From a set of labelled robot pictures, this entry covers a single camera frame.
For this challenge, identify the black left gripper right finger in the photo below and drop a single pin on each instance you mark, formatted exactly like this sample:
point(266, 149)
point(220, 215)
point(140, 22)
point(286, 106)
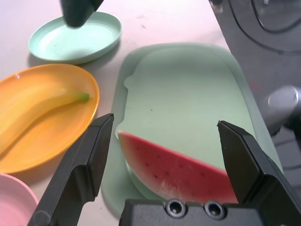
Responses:
point(258, 179)

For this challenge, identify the green silicone cutting mat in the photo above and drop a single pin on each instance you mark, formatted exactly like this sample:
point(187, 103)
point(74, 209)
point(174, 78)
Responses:
point(183, 94)

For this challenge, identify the red watermelon slice toy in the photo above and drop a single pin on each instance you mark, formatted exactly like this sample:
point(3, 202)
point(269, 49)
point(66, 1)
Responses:
point(169, 169)

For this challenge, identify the yellow round plate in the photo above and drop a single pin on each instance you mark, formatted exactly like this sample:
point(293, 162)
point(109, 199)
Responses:
point(58, 146)

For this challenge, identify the yellow toy banana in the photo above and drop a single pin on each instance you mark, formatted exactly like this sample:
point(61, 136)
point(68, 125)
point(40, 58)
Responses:
point(35, 110)

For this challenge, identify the pink round plate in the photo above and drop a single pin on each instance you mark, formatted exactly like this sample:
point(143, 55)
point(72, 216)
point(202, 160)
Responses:
point(14, 202)

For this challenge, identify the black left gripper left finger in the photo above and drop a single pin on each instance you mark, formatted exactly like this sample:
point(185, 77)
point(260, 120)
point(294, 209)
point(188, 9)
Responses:
point(70, 183)

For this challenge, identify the silver right robot leg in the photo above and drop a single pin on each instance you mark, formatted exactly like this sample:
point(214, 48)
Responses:
point(282, 103)

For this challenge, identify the dark green avocado toy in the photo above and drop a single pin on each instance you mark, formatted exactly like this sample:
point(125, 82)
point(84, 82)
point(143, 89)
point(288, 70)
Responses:
point(75, 14)

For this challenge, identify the light green round plate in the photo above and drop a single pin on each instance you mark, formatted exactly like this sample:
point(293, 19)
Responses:
point(77, 40)

